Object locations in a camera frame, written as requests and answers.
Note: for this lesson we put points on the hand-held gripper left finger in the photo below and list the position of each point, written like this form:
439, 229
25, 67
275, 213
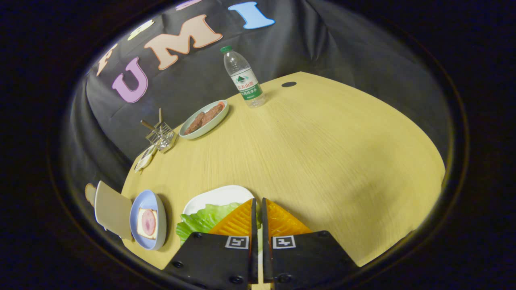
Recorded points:
254, 225

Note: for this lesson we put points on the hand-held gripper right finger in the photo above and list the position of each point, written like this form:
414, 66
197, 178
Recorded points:
266, 225

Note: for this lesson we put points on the white rectangular plate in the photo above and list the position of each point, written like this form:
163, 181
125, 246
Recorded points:
215, 198

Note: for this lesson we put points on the green lettuce leaf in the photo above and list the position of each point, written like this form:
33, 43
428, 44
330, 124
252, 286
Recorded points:
201, 220

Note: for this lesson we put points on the bread slice with ham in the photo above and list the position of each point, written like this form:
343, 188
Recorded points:
147, 223

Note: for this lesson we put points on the blue round plate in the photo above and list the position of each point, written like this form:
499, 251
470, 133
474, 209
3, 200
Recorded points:
147, 220

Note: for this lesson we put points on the pale green oval plate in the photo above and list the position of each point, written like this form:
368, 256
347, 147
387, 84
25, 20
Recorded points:
204, 119

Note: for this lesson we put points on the brown meat slice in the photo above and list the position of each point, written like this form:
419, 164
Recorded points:
211, 113
195, 123

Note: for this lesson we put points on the small white sauce dish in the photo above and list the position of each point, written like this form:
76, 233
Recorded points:
145, 158

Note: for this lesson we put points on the beige chair back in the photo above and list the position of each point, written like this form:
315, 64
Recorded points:
112, 211

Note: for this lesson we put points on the black round table grommet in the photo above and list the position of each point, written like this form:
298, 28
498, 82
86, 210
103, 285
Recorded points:
288, 84

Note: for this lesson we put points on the clear plastic water bottle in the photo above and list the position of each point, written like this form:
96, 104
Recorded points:
244, 78

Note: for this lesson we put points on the black backdrop cloth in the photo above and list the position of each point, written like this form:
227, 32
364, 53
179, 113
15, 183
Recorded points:
193, 84

